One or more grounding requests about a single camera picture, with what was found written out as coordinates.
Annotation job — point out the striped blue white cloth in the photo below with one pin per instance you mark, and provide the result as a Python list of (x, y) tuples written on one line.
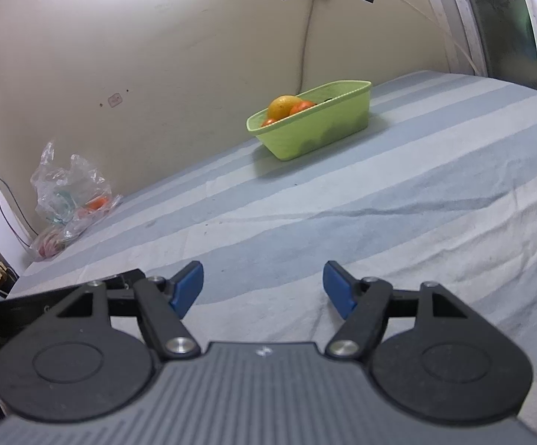
[(441, 186)]

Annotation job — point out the large yellow citrus fruit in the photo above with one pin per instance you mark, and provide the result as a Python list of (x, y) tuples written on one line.
[(280, 107)]

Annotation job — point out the orange in plastic bag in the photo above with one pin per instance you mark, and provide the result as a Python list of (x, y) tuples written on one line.
[(97, 203)]

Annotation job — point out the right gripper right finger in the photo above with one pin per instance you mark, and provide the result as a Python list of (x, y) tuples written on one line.
[(427, 352)]

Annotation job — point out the wall sticker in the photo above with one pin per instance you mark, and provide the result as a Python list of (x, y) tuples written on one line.
[(114, 100)]

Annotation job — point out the green plastic basin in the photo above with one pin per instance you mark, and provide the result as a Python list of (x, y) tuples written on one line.
[(340, 109)]

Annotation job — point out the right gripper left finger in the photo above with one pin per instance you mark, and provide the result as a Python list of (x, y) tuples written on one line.
[(77, 362)]

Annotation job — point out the clear plastic bag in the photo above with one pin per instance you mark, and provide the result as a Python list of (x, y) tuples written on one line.
[(61, 197)]

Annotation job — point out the orange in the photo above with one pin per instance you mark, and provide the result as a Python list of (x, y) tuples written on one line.
[(97, 203), (268, 122), (301, 106)]

